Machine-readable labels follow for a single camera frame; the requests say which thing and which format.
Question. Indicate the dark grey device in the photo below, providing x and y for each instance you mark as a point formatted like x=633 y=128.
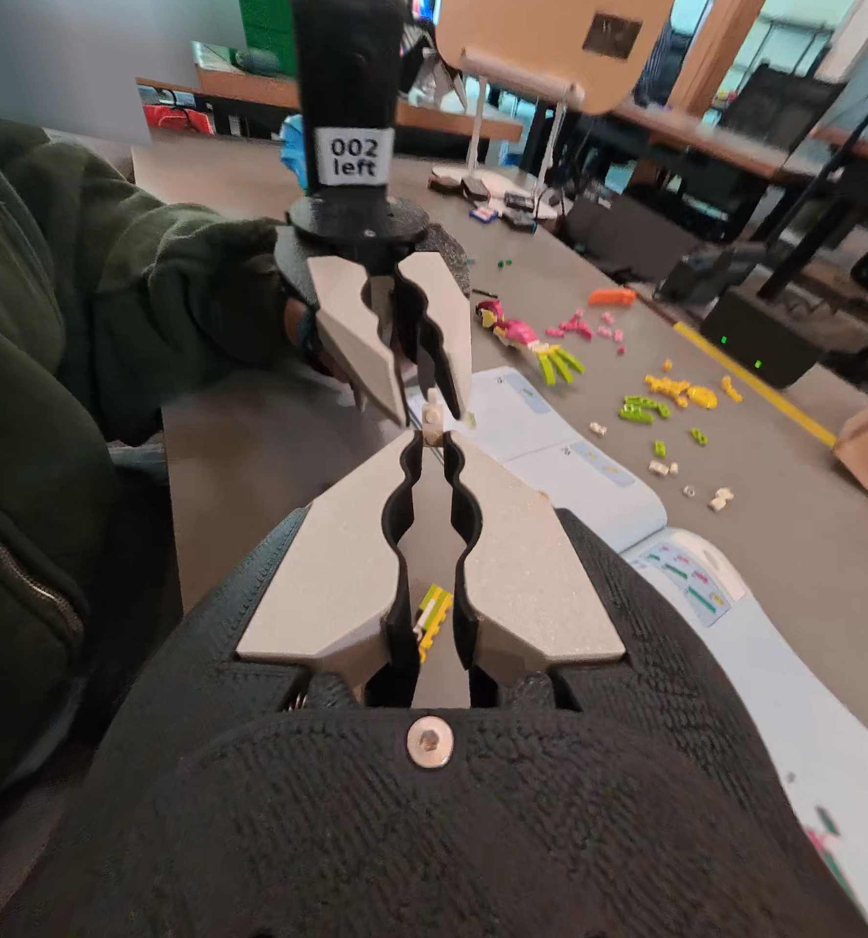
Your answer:
x=705 y=275

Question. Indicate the pile of pink lego pieces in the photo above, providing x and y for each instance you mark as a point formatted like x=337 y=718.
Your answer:
x=580 y=327

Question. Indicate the pile of yellow lego pieces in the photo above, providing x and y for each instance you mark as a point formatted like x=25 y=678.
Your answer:
x=687 y=388

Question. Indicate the yellow and green lego assembly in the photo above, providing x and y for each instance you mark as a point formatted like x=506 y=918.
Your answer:
x=434 y=615

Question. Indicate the long wooden desk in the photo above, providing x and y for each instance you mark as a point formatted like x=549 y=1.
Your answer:
x=698 y=135

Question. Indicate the blue bag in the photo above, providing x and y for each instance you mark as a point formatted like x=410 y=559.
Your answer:
x=295 y=154

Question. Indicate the pink lego bird model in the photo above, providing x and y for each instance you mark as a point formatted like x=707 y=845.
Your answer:
x=514 y=331

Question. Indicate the wooden shelf desk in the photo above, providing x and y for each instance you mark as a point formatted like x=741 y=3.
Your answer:
x=258 y=91

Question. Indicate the black box with green lights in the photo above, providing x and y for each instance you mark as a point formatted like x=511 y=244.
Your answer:
x=764 y=337

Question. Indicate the group of lime lego pieces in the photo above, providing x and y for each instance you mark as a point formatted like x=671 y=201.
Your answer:
x=643 y=410

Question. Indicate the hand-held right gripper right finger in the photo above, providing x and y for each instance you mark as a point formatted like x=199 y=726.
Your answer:
x=536 y=586

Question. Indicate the lego instruction booklet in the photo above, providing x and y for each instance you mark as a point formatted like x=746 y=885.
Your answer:
x=595 y=505

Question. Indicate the person's left hand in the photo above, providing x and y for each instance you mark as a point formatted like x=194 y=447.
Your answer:
x=309 y=330

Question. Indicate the white lego clip piece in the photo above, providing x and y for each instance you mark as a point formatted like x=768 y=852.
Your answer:
x=431 y=418

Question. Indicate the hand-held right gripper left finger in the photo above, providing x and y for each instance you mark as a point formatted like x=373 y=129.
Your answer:
x=331 y=586

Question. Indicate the small black device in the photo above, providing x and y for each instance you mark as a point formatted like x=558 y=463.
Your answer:
x=520 y=221
x=520 y=199
x=476 y=189

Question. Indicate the tan chair with white frame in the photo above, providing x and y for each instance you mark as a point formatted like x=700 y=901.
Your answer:
x=536 y=44

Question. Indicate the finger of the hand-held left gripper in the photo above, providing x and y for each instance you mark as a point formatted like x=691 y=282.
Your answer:
x=350 y=330
x=449 y=308

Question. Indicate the orange brick separator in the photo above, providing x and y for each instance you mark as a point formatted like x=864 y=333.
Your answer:
x=612 y=297

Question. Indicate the person's left forearm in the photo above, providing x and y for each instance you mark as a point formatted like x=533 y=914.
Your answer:
x=199 y=308

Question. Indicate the black office chair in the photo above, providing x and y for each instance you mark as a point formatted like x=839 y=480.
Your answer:
x=778 y=106

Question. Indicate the red containers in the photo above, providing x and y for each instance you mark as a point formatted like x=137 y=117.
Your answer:
x=174 y=113

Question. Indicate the blue and white card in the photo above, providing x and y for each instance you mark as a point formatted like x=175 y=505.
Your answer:
x=483 y=213

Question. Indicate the black table leg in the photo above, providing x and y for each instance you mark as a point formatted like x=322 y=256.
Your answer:
x=830 y=183

